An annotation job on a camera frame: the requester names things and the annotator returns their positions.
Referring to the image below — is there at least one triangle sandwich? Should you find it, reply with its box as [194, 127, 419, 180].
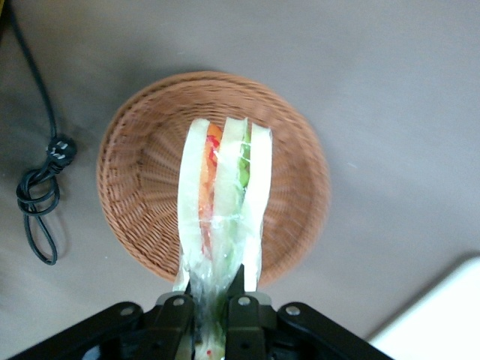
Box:
[171, 116, 273, 360]

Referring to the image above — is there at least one black power cable with plug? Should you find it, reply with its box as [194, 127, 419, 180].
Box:
[6, 0, 79, 267]

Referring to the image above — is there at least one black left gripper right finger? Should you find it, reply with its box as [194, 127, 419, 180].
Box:
[223, 263, 278, 360]

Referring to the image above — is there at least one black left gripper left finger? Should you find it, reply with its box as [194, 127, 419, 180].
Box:
[144, 283, 197, 360]

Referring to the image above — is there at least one round brown wicker basket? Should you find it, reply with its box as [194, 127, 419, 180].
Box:
[95, 70, 332, 289]

